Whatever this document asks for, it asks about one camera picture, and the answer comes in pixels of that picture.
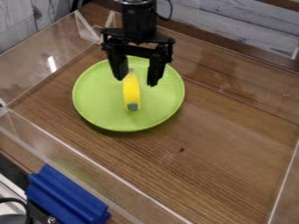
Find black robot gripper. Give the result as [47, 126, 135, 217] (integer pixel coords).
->
[101, 0, 175, 87]

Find yellow toy banana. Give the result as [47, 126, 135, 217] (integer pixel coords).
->
[123, 70, 141, 111]

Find green round plate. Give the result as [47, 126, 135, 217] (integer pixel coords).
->
[73, 57, 185, 132]

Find blue plastic clamp block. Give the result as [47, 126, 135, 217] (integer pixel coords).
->
[26, 164, 111, 224]

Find clear acrylic enclosure wall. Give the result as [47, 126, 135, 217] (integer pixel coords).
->
[0, 6, 299, 224]

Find black cable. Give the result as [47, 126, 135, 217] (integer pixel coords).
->
[0, 198, 34, 224]

